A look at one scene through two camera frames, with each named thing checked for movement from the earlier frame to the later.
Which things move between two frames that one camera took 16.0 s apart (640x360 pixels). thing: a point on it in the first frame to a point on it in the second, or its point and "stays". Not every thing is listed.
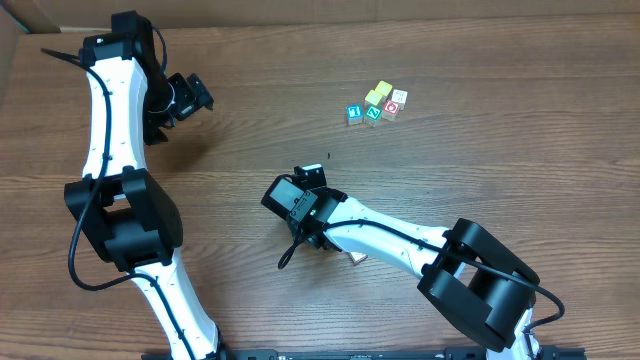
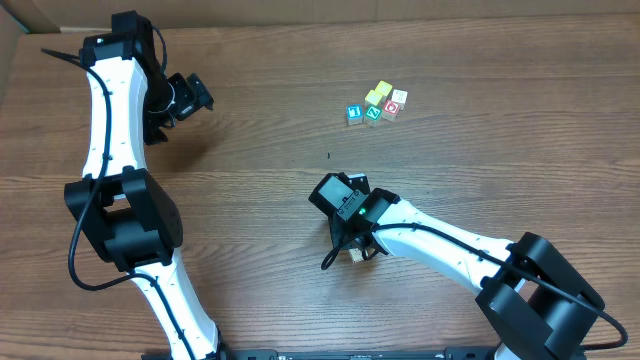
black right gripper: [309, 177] to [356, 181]
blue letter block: [354, 114] stays
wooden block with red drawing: [357, 257] stays
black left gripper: [193, 95] stays
